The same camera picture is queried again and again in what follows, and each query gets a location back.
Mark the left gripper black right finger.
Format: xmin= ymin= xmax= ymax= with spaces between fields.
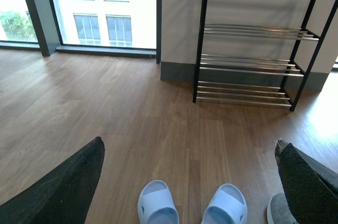
xmin=275 ymin=139 xmax=337 ymax=223

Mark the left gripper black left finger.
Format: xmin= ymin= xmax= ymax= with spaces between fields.
xmin=1 ymin=137 xmax=105 ymax=223

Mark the grey knit sneaker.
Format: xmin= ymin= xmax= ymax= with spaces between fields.
xmin=267 ymin=193 xmax=298 ymax=224

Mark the light blue slide sandal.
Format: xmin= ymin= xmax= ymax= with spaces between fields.
xmin=201 ymin=183 xmax=248 ymax=223
xmin=137 ymin=180 xmax=180 ymax=223

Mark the black metal shoe rack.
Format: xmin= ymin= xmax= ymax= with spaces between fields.
xmin=193 ymin=0 xmax=337 ymax=111

